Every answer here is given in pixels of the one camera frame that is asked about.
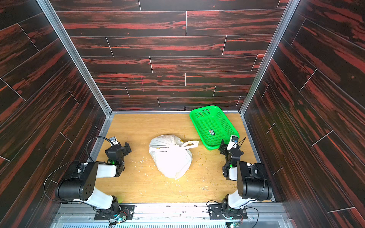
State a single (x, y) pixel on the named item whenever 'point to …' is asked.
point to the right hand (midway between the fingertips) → (231, 141)
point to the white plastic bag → (171, 155)
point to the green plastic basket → (212, 126)
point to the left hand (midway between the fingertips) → (120, 144)
